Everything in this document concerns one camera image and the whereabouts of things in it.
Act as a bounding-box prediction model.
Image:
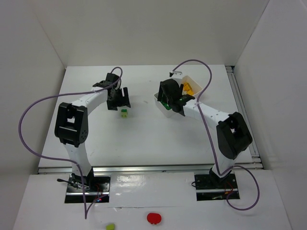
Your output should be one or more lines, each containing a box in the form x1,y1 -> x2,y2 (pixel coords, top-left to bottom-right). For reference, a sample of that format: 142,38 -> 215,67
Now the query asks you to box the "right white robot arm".
157,79 -> 252,184

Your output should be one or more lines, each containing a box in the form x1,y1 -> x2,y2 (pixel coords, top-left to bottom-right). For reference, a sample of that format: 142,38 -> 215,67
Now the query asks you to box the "yellow lego brick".
183,82 -> 194,96

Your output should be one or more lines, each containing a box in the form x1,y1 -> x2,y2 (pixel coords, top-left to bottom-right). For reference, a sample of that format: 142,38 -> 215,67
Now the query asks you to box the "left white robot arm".
55,73 -> 131,186

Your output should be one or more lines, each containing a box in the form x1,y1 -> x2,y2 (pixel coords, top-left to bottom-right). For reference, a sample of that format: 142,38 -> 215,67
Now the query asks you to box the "white divided sorting tray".
154,73 -> 202,118

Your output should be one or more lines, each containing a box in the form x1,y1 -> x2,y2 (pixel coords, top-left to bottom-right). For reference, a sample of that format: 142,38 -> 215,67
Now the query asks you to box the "light green brick foreground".
106,223 -> 115,230

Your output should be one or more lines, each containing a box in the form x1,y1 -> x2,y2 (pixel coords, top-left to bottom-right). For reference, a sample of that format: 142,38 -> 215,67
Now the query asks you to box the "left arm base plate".
64,176 -> 111,204

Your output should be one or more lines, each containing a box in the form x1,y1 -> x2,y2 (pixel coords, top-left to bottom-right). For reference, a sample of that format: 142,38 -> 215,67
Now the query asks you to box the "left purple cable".
18,66 -> 124,220

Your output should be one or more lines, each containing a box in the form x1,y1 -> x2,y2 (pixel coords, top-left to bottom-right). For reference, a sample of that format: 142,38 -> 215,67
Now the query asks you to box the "red round object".
146,213 -> 162,225

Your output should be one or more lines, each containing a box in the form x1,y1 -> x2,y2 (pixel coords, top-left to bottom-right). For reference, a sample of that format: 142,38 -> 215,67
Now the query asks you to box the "aluminium rail front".
38,163 -> 262,173

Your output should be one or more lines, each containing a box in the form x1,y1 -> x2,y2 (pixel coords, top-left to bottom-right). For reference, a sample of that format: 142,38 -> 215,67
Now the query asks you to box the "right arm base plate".
191,173 -> 240,201

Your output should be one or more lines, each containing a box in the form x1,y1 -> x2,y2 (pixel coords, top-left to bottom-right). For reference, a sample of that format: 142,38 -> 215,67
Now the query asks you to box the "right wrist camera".
169,70 -> 183,78

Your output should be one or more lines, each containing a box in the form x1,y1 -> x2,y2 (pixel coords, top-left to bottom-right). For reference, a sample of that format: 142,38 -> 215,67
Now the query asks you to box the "aluminium rail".
225,66 -> 260,158
38,163 -> 262,173

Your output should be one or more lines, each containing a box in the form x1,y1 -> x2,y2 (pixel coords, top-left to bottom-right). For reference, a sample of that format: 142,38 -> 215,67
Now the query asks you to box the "aluminium rail right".
225,66 -> 260,158

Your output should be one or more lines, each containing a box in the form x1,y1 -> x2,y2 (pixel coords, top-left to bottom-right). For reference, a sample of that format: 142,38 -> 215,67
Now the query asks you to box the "light green bottom brick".
121,111 -> 128,118

